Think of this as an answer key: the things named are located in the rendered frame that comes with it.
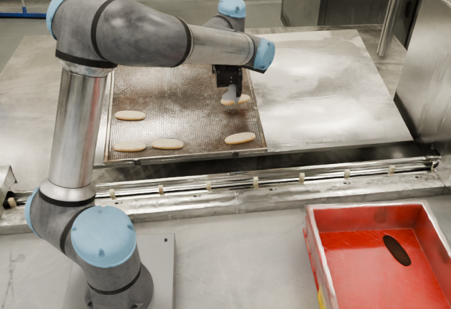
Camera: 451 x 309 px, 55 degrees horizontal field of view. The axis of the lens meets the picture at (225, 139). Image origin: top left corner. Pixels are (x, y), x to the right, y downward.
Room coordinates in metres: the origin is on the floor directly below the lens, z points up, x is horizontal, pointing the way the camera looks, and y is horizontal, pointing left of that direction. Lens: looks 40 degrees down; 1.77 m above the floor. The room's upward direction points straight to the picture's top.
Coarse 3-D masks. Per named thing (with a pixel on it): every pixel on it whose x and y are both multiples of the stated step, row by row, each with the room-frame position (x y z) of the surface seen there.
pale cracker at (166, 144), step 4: (156, 140) 1.03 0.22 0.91; (160, 140) 1.03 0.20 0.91; (164, 140) 1.03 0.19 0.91; (168, 140) 1.03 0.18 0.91; (172, 140) 1.03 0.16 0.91; (176, 140) 1.03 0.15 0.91; (152, 144) 1.02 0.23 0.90; (156, 144) 1.02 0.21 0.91; (160, 144) 1.02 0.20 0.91; (164, 144) 1.01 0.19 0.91; (168, 144) 1.02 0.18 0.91; (172, 144) 1.02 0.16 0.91; (176, 144) 1.02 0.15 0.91; (180, 144) 1.02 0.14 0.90; (164, 148) 1.01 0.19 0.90; (168, 148) 1.01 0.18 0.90; (172, 148) 1.01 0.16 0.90
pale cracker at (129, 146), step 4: (116, 144) 1.02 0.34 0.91; (120, 144) 1.01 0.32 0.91; (124, 144) 1.01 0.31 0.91; (128, 144) 1.01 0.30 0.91; (132, 144) 1.01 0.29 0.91; (136, 144) 1.01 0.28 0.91; (140, 144) 1.02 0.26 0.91; (144, 144) 1.02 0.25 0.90; (116, 148) 1.00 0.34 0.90; (120, 148) 1.00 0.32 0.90; (124, 148) 1.00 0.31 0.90; (128, 148) 1.00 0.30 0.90; (132, 148) 1.00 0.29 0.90; (136, 148) 1.00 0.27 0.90; (140, 148) 1.00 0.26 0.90
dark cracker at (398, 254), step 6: (384, 240) 0.71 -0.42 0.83; (390, 240) 0.70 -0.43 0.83; (396, 240) 0.70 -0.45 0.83; (390, 246) 0.69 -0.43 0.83; (396, 246) 0.69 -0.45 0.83; (396, 252) 0.67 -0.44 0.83; (402, 252) 0.67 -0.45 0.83; (396, 258) 0.65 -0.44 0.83; (402, 258) 0.65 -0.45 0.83; (408, 258) 0.65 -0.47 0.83; (402, 264) 0.64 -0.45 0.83; (408, 264) 0.63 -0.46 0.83
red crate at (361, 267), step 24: (336, 240) 0.71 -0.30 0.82; (360, 240) 0.71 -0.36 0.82; (408, 240) 0.71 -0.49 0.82; (336, 264) 0.64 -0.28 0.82; (360, 264) 0.64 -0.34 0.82; (384, 264) 0.64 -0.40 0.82; (336, 288) 0.57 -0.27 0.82; (360, 288) 0.57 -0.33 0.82; (384, 288) 0.57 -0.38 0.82; (408, 288) 0.57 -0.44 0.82; (432, 288) 0.57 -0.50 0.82
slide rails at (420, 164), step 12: (348, 168) 0.96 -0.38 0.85; (360, 168) 0.96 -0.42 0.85; (372, 168) 0.96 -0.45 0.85; (384, 168) 0.96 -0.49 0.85; (396, 168) 0.96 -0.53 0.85; (408, 168) 0.96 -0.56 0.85; (204, 180) 0.92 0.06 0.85; (216, 180) 0.92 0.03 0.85; (228, 180) 0.91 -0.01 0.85; (240, 180) 0.91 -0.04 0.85; (252, 180) 0.91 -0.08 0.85; (264, 180) 0.91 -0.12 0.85; (312, 180) 0.91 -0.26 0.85; (324, 180) 0.91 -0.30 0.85; (336, 180) 0.91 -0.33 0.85; (108, 192) 0.87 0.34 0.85; (120, 192) 0.87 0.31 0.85; (180, 192) 0.87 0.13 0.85; (192, 192) 0.87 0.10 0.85
